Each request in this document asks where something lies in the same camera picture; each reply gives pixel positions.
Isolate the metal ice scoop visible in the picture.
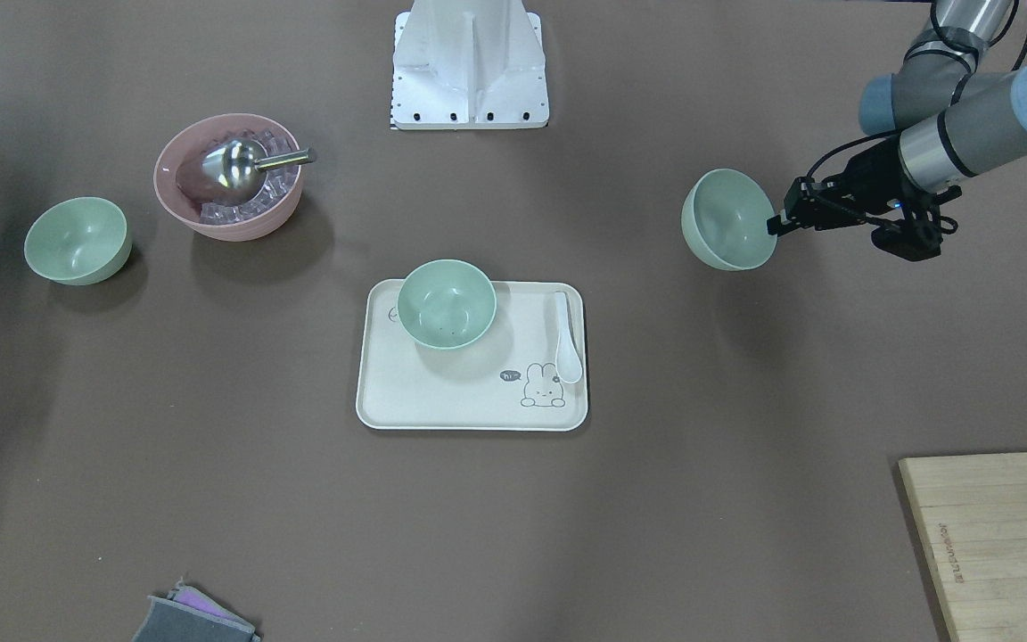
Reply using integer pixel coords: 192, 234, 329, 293
193, 137, 316, 206

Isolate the white plastic spoon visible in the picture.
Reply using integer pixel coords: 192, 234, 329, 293
553, 290, 584, 383

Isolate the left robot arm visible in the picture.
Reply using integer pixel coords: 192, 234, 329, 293
766, 1, 1027, 261

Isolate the green bowl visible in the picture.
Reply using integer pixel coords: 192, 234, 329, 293
23, 196, 132, 285
680, 168, 777, 271
396, 259, 497, 350

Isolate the bamboo cutting board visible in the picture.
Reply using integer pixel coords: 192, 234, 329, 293
898, 452, 1027, 641

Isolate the cream bunny tray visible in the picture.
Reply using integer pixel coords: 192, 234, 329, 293
355, 279, 588, 432

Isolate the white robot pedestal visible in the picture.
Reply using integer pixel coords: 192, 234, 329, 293
389, 1, 551, 131

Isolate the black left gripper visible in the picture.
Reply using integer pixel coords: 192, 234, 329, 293
766, 136, 962, 261

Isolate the grey cloth pouch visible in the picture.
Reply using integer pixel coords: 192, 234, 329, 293
132, 581, 262, 641

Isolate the green bowl on tray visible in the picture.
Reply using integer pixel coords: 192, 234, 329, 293
396, 259, 497, 350

